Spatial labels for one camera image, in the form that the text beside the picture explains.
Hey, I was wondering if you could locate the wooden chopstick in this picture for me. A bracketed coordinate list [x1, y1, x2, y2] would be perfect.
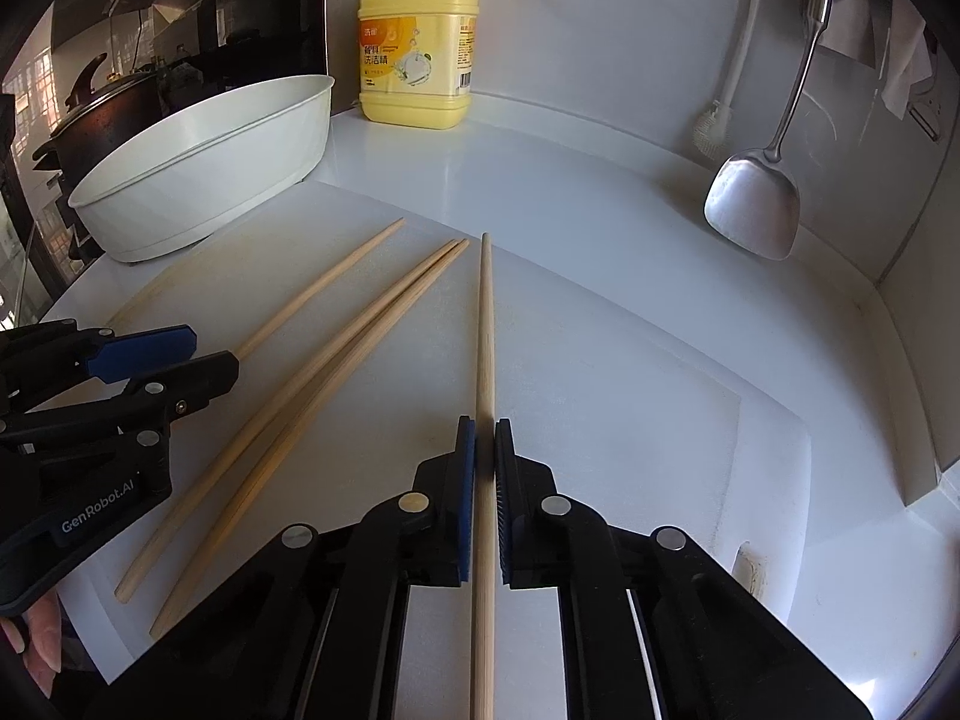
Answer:
[114, 238, 462, 602]
[148, 238, 472, 638]
[234, 217, 407, 359]
[469, 232, 497, 720]

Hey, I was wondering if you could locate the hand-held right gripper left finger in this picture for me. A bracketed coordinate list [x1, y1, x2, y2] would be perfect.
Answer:
[97, 415, 478, 720]

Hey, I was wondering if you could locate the beige cloth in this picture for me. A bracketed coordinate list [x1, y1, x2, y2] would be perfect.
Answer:
[814, 0, 935, 121]

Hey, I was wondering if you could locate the yellow detergent pump bottle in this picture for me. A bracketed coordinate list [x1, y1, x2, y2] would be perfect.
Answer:
[347, 0, 481, 130]

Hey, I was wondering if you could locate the white dish brush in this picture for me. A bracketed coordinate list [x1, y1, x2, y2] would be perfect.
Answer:
[691, 0, 770, 158]

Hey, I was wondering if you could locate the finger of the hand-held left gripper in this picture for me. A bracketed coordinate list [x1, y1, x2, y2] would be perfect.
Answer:
[0, 319, 197, 410]
[0, 351, 241, 466]

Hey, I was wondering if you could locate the metal spatula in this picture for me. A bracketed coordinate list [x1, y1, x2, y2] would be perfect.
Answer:
[703, 0, 837, 262]

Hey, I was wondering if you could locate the white cutting board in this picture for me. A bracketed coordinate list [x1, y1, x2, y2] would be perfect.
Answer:
[41, 178, 816, 720]

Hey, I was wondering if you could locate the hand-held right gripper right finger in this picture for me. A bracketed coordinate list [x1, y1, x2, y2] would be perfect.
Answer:
[493, 418, 875, 720]

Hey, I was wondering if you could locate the white plastic basin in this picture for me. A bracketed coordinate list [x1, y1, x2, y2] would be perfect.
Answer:
[67, 75, 336, 263]

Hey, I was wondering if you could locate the person's left hand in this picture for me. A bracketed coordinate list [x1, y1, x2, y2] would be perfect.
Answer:
[0, 591, 66, 680]

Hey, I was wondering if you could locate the black pot with lid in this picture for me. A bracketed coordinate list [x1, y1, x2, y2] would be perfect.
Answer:
[31, 52, 162, 188]

